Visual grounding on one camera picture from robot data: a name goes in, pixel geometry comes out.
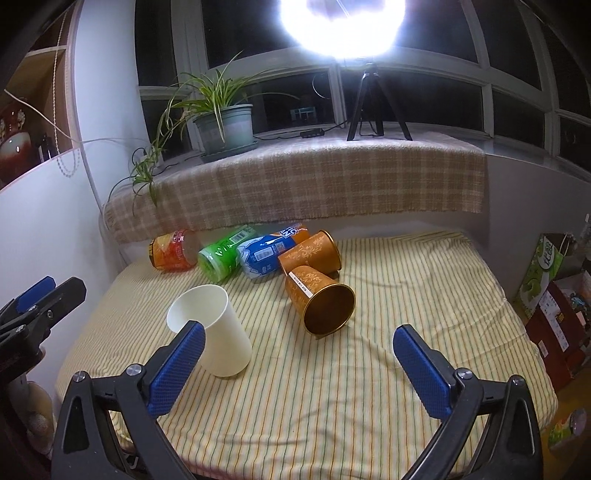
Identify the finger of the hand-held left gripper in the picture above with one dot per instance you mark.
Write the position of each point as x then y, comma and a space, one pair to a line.
62, 300
36, 293

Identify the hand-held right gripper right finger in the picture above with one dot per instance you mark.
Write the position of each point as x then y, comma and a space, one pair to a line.
422, 374

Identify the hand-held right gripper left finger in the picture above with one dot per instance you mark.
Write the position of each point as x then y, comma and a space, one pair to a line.
178, 369

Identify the orange metal cup white label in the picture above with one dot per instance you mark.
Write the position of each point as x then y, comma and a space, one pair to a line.
302, 284

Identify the orange patterned metal cup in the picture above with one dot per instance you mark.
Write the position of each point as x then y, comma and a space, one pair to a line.
307, 254

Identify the yellow striped cloth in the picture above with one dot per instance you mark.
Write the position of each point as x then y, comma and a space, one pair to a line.
323, 397

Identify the orange-red snack canister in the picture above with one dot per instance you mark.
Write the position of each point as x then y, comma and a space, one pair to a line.
171, 251

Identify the beige rounded object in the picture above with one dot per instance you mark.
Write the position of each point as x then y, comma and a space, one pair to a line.
37, 415

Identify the green snack canister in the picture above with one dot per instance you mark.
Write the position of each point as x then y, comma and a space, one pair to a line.
219, 258

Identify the red cardboard box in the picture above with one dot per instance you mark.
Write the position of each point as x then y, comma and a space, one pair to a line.
554, 332

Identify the red vase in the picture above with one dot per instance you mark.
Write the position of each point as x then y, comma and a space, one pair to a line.
14, 147

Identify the green white carton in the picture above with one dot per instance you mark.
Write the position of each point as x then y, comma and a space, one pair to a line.
540, 277

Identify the small colourful packet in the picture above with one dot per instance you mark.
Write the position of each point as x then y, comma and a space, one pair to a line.
567, 427

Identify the beige plaid cloth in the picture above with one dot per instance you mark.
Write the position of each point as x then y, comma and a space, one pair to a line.
323, 180

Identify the flower pot saucer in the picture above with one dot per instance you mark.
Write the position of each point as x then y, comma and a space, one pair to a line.
231, 153

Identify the wooden shelf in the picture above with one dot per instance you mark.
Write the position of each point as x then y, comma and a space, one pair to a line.
44, 69

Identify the grey green flower pot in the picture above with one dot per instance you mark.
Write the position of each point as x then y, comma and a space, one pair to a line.
228, 127

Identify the spider plant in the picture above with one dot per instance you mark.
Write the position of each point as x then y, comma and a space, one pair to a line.
210, 92

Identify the black power strip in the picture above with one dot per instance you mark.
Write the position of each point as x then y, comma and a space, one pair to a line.
310, 133

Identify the black tripod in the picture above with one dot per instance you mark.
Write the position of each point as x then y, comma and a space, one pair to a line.
369, 92

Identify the white window frame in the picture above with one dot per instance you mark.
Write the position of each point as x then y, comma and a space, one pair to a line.
485, 69

